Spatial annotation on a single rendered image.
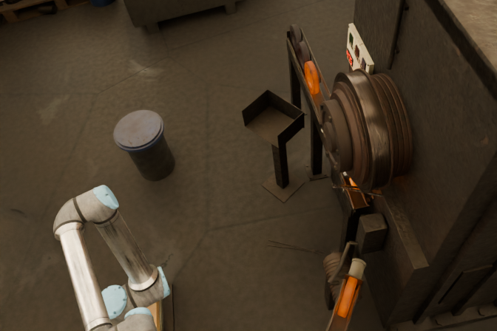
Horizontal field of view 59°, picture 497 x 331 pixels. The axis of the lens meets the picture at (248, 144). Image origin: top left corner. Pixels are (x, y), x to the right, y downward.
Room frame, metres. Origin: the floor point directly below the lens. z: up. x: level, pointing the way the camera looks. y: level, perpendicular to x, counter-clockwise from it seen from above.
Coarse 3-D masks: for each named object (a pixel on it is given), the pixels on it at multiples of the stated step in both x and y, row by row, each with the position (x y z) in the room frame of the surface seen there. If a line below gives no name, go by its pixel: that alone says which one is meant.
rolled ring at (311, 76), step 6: (306, 66) 1.74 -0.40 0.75; (312, 66) 1.69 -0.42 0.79; (306, 72) 1.76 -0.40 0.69; (312, 72) 1.66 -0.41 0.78; (306, 78) 1.74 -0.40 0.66; (312, 78) 1.63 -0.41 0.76; (318, 78) 1.63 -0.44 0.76; (312, 84) 1.63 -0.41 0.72; (318, 84) 1.61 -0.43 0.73; (312, 90) 1.63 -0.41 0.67; (318, 90) 1.61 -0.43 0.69
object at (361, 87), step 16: (336, 80) 1.18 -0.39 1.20; (352, 80) 1.04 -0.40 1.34; (368, 80) 1.03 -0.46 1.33; (368, 96) 0.95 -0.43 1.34; (368, 112) 0.90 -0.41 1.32; (368, 128) 0.85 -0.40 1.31; (384, 128) 0.84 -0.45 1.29; (368, 144) 0.82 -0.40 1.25; (384, 144) 0.80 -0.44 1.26; (384, 160) 0.77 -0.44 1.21; (368, 176) 0.78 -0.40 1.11; (384, 176) 0.76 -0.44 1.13; (368, 192) 0.76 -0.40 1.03
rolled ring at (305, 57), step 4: (300, 44) 1.90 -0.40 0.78; (304, 44) 1.89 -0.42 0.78; (300, 48) 1.88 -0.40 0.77; (304, 48) 1.86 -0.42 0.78; (300, 52) 1.94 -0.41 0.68; (304, 52) 1.84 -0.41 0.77; (300, 56) 1.93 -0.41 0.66; (304, 56) 1.82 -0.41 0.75; (308, 56) 1.82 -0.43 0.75; (300, 60) 1.92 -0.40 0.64; (304, 60) 1.81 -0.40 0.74; (308, 60) 1.81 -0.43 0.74; (300, 64) 1.89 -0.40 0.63; (304, 64) 1.80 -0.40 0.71; (304, 68) 1.80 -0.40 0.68; (304, 72) 1.81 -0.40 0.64
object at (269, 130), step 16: (272, 96) 1.63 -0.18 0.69; (256, 112) 1.60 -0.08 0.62; (272, 112) 1.60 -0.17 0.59; (288, 112) 1.54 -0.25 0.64; (256, 128) 1.51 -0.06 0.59; (272, 128) 1.48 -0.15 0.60; (288, 128) 1.38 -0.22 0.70; (304, 128) 1.45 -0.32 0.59; (272, 144) 1.37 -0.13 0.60; (272, 176) 1.55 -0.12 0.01; (288, 176) 1.53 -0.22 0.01; (272, 192) 1.43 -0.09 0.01; (288, 192) 1.41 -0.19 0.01
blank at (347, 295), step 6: (348, 282) 0.53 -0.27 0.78; (354, 282) 0.53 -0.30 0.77; (348, 288) 0.51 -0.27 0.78; (354, 288) 0.51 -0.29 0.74; (348, 294) 0.49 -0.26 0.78; (342, 300) 0.47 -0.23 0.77; (348, 300) 0.47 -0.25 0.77; (342, 306) 0.45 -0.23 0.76; (348, 306) 0.45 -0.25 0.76; (342, 312) 0.44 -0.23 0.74
